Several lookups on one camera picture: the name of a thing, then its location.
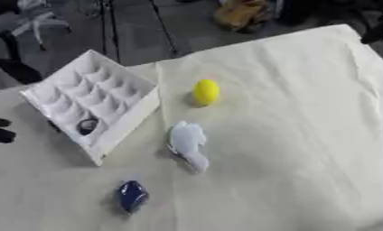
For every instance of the white compartment box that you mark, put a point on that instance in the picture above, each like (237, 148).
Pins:
(102, 100)

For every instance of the dark blue round object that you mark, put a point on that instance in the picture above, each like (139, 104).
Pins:
(87, 126)

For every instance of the office chair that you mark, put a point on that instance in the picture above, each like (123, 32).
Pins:
(26, 18)

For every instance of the dark blue oval toy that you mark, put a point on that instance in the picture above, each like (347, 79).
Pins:
(131, 195)

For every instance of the black tripod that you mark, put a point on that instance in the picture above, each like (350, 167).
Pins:
(163, 25)
(109, 27)

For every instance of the pale blue seahorse toy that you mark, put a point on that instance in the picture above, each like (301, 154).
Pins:
(188, 141)

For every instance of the yellow toy lemon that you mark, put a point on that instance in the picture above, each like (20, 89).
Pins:
(206, 91)

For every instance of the yellow-brown bag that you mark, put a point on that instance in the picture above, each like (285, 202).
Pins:
(241, 13)

